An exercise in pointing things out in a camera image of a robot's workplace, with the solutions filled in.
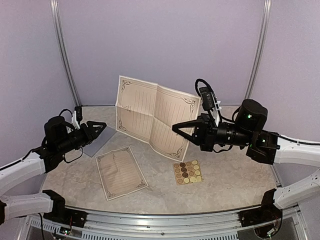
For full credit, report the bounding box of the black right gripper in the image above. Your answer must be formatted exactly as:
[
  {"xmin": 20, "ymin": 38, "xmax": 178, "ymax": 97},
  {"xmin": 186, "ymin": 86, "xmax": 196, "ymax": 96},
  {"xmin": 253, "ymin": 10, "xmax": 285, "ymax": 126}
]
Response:
[{"xmin": 172, "ymin": 113, "xmax": 253, "ymax": 153}]

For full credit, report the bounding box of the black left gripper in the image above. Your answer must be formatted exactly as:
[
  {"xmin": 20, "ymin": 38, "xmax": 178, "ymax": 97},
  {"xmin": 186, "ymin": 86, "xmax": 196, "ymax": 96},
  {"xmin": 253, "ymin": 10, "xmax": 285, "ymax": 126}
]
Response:
[{"xmin": 56, "ymin": 120, "xmax": 106, "ymax": 155}]

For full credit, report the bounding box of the beige lined letter paper top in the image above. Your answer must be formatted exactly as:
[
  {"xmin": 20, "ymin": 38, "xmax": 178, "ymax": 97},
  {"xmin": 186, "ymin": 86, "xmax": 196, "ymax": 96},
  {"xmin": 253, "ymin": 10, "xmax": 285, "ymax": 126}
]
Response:
[{"xmin": 115, "ymin": 76, "xmax": 201, "ymax": 162}]

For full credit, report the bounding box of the beige lined letter paper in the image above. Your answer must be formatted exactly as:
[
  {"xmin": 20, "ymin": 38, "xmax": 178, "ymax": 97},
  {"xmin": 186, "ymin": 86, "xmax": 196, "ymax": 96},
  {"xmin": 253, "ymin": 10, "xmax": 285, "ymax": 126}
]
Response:
[
  {"xmin": 115, "ymin": 76, "xmax": 201, "ymax": 162},
  {"xmin": 95, "ymin": 146, "xmax": 149, "ymax": 201}
]

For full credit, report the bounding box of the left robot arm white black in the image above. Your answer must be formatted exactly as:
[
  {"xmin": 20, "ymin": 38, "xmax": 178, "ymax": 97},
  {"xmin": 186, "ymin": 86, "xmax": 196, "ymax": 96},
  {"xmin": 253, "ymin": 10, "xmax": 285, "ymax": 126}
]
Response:
[{"xmin": 0, "ymin": 116, "xmax": 107, "ymax": 224}]

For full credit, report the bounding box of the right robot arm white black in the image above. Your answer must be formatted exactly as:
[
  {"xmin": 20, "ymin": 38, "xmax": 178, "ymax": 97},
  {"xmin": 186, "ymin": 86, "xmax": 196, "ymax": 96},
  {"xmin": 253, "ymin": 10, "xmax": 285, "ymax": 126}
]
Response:
[{"xmin": 172, "ymin": 99, "xmax": 320, "ymax": 167}]

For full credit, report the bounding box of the grey envelope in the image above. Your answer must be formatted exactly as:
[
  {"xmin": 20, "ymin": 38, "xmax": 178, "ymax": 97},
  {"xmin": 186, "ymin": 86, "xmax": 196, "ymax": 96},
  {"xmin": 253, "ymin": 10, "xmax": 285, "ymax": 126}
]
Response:
[{"xmin": 83, "ymin": 126, "xmax": 116, "ymax": 158}]

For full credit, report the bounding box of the beige lined letter paper lower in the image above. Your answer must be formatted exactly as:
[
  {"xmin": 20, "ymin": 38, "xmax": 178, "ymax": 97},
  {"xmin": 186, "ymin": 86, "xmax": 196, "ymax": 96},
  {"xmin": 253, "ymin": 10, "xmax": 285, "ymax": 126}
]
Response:
[{"xmin": 95, "ymin": 146, "xmax": 149, "ymax": 201}]

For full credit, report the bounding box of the brown sticker sheet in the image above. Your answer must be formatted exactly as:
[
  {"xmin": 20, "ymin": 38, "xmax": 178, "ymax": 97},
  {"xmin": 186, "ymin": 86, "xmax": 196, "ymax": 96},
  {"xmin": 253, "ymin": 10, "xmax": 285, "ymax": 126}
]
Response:
[{"xmin": 172, "ymin": 159, "xmax": 203, "ymax": 186}]

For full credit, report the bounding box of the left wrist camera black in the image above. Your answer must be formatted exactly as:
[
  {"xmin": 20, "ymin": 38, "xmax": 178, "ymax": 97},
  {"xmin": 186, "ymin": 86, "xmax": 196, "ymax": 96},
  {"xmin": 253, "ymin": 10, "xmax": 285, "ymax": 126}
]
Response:
[{"xmin": 74, "ymin": 106, "xmax": 83, "ymax": 122}]

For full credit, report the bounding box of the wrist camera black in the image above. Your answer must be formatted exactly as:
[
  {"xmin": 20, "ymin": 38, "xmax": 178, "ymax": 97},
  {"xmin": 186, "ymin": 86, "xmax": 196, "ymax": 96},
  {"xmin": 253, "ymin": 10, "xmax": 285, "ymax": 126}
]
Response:
[
  {"xmin": 74, "ymin": 106, "xmax": 83, "ymax": 122},
  {"xmin": 199, "ymin": 87, "xmax": 215, "ymax": 111}
]

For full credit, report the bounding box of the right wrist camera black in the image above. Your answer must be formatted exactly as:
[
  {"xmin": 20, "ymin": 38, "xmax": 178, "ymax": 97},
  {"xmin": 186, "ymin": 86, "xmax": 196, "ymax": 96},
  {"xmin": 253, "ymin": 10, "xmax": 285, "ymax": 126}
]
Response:
[{"xmin": 199, "ymin": 87, "xmax": 215, "ymax": 111}]

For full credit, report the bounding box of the black left camera cable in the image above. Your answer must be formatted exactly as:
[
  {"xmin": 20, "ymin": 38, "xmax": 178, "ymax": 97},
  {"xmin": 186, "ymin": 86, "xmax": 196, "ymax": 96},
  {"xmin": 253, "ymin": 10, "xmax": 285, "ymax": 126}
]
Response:
[{"xmin": 58, "ymin": 108, "xmax": 85, "ymax": 164}]

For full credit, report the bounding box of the black camera cable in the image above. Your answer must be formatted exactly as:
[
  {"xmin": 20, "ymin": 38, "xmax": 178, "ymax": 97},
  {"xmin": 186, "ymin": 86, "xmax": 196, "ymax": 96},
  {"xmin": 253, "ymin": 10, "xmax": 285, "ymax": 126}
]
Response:
[
  {"xmin": 194, "ymin": 78, "xmax": 236, "ymax": 123},
  {"xmin": 58, "ymin": 108, "xmax": 85, "ymax": 164}
]

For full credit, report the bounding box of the black right camera cable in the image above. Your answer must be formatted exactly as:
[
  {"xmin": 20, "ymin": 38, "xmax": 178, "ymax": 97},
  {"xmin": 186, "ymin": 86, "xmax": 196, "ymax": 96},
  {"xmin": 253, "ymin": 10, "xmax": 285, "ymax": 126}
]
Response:
[{"xmin": 194, "ymin": 78, "xmax": 236, "ymax": 123}]

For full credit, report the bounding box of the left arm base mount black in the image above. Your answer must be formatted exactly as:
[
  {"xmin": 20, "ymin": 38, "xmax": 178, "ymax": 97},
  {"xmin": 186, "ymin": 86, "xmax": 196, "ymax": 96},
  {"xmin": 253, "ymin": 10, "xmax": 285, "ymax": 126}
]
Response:
[{"xmin": 42, "ymin": 189, "xmax": 88, "ymax": 228}]

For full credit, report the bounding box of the front aluminium rail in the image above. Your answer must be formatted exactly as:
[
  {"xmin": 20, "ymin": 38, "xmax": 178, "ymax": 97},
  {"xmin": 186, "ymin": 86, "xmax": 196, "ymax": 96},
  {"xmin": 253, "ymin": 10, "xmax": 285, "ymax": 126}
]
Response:
[{"xmin": 23, "ymin": 204, "xmax": 308, "ymax": 240}]

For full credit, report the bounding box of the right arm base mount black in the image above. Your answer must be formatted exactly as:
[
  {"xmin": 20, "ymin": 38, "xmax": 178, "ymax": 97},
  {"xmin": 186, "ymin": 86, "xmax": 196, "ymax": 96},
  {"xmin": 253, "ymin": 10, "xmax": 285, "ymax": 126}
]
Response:
[{"xmin": 238, "ymin": 188, "xmax": 283, "ymax": 227}]

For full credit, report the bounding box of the left aluminium frame post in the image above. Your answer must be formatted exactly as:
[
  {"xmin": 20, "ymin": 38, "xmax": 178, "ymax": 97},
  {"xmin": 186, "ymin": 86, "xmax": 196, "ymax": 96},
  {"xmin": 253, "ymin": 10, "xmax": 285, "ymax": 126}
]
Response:
[{"xmin": 49, "ymin": 0, "xmax": 82, "ymax": 107}]

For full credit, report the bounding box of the aluminium frame post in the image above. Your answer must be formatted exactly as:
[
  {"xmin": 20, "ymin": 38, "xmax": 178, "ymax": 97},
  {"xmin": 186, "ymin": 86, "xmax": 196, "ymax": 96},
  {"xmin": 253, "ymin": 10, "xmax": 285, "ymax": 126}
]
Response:
[
  {"xmin": 244, "ymin": 0, "xmax": 272, "ymax": 100},
  {"xmin": 49, "ymin": 0, "xmax": 82, "ymax": 107}
]

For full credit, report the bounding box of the right aluminium frame post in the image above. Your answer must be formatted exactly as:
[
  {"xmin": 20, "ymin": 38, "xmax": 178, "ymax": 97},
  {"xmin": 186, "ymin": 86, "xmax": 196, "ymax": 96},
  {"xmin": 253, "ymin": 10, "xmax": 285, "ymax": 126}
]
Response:
[{"xmin": 244, "ymin": 0, "xmax": 272, "ymax": 100}]

